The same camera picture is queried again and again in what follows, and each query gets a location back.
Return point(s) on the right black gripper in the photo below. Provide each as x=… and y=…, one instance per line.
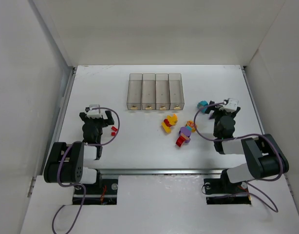
x=222, y=111

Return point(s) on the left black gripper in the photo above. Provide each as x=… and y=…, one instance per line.
x=95, y=120

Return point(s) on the teal lego block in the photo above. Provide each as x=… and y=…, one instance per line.
x=202, y=104

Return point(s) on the red purple lego stack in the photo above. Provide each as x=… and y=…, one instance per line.
x=184, y=136

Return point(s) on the yellow lego stack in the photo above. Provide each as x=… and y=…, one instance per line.
x=169, y=122

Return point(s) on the yellow round patterned lego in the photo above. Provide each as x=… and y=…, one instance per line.
x=190, y=125

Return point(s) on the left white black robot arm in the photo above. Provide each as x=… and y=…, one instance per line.
x=66, y=163

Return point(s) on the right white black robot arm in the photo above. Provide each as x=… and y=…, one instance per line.
x=263, y=156

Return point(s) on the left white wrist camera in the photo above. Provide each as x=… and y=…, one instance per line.
x=93, y=111

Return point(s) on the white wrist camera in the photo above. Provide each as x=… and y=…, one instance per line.
x=93, y=111
x=229, y=105

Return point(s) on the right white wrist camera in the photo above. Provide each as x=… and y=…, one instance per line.
x=229, y=105

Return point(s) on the metal rail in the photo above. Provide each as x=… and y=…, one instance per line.
x=159, y=172

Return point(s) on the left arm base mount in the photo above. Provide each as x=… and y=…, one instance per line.
x=100, y=189

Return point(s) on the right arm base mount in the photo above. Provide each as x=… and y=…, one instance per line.
x=220, y=191

